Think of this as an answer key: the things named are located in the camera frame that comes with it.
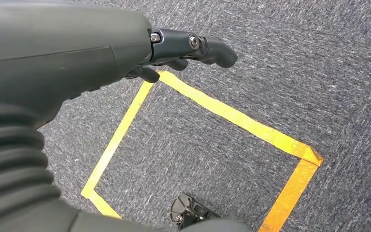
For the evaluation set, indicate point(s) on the yellow floor tape square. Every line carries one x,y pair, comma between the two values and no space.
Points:
236,117

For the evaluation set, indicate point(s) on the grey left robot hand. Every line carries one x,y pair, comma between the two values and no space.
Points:
51,54

